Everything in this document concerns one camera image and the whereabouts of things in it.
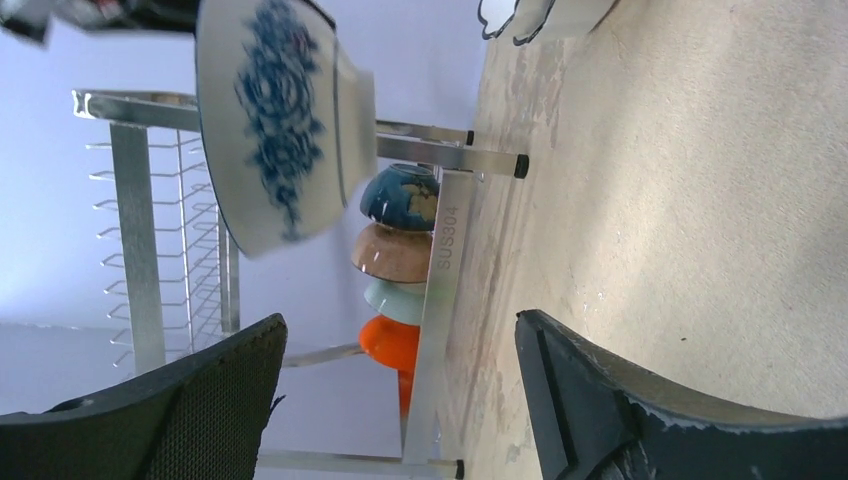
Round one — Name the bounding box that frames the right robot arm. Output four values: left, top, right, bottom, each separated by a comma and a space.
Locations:
1, 0, 200, 46

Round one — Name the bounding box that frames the rear red-orange bowl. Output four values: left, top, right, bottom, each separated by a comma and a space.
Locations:
358, 315, 420, 419

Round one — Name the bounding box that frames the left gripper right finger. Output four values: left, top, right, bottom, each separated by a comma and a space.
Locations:
515, 310, 847, 479

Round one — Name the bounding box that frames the metal two-tier dish rack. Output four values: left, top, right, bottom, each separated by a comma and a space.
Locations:
71, 89, 529, 479

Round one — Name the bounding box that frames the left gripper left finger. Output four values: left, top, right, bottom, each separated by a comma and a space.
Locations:
1, 313, 287, 479

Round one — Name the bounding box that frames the teal blue bowl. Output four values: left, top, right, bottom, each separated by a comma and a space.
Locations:
359, 163, 440, 232

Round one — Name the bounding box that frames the pale green bowl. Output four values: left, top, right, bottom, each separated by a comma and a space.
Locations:
363, 278, 426, 326

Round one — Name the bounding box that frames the white fluted bowl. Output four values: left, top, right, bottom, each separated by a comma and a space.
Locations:
512, 0, 615, 47
477, 0, 519, 40

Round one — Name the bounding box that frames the brown speckled bowl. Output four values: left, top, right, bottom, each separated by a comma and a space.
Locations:
351, 223, 433, 284

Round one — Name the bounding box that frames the white blue floral bowl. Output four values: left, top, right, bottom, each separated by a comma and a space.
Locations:
195, 0, 377, 259

